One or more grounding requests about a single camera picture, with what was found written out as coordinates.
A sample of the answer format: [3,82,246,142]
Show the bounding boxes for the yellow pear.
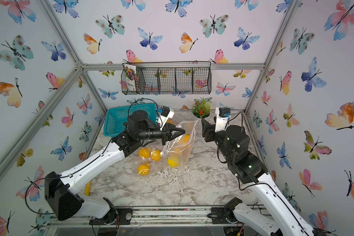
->
[180,134,190,145]

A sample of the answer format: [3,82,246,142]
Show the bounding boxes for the yellow-green pear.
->
[167,156,181,168]

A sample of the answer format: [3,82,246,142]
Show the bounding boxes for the seed packet in basket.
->
[124,64,138,91]

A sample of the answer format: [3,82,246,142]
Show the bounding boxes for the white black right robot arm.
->
[201,119,315,236]

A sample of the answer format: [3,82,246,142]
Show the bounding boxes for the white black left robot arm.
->
[44,110,185,225]

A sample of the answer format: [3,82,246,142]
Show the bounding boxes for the clear bag of lemons front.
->
[134,147,164,176]

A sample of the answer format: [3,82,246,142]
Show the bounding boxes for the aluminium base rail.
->
[47,206,296,228]

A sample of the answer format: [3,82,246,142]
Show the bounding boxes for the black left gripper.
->
[135,123,183,146]

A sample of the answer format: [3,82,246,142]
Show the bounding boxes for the teal plastic basket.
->
[103,103,157,137]

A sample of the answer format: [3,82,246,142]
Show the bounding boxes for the black wire wall basket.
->
[120,61,212,98]

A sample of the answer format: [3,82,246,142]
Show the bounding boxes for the clear zip-top bag with pears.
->
[161,120,198,169]

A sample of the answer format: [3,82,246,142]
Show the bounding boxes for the white pot artificial plant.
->
[192,97,212,119]

